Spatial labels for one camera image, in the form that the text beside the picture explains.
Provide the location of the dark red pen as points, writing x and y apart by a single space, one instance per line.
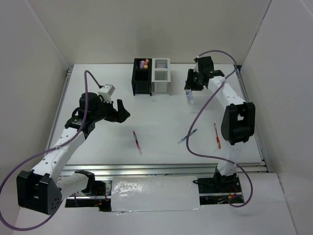
137 143

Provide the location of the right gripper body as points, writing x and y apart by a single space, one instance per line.
197 85

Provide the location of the teal blue pen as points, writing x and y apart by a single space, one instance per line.
184 138

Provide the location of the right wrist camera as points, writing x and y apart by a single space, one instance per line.
196 68

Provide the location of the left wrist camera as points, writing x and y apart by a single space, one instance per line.
105 93

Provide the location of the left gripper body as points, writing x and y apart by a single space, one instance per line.
106 111

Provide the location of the white foil cover panel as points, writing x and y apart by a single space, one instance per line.
154 194

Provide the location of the black slotted container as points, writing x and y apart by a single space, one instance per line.
141 77

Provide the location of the aluminium front rail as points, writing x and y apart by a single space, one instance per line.
135 170

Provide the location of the pink purple highlighter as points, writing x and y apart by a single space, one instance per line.
142 64

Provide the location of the clear spray bottle blue cap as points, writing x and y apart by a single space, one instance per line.
189 97

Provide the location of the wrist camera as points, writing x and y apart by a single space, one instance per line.
196 68
105 93

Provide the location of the white slotted container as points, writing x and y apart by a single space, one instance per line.
161 78

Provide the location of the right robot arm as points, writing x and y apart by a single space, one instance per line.
238 123

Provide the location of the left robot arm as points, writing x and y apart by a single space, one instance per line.
41 189

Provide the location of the left side rail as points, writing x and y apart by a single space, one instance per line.
60 103

